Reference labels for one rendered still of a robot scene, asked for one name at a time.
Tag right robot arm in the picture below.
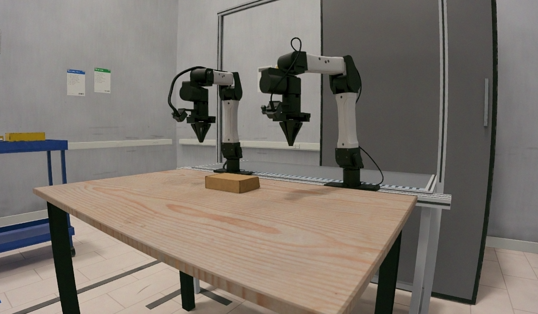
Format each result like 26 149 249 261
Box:
179 68 253 175

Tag brown cardboard box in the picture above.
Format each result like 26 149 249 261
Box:
205 173 260 194

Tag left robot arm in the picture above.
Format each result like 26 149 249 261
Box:
259 51 380 191

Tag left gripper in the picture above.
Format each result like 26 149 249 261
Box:
273 94 311 146

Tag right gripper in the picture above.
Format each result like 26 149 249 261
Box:
178 102 216 143

